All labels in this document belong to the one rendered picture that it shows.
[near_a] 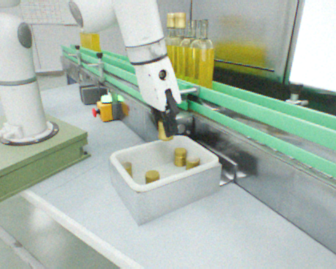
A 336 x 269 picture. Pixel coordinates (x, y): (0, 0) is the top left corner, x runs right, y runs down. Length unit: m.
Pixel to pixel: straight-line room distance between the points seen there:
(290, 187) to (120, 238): 0.35
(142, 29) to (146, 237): 0.39
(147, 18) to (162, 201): 0.35
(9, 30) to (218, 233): 0.63
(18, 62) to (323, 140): 0.68
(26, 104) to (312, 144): 0.67
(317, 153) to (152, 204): 0.33
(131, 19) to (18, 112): 0.42
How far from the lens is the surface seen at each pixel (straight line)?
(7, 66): 0.71
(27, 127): 0.76
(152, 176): 0.56
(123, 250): 0.51
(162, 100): 0.47
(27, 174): 0.71
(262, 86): 0.82
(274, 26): 0.75
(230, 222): 0.56
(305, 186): 0.53
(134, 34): 0.45
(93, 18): 0.50
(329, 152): 0.51
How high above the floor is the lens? 1.13
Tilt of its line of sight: 24 degrees down
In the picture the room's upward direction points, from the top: straight up
